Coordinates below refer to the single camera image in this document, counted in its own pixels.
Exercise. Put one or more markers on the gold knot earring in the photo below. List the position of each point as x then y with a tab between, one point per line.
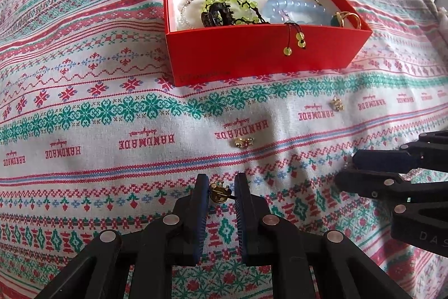
219	193

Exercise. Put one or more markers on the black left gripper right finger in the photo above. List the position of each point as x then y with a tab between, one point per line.
305	265

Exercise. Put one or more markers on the gold bow earring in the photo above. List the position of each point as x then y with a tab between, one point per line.
244	142

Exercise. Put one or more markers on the small gold stud earring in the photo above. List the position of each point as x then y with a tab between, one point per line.
337	104

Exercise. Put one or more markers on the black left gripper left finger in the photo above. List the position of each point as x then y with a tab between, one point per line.
138	264

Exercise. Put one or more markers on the patterned red green bedspread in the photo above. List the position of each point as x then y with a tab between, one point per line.
95	135

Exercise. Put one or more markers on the red jewelry box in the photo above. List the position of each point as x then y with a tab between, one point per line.
267	37

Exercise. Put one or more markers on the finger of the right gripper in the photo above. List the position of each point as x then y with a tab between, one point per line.
393	161
381	185

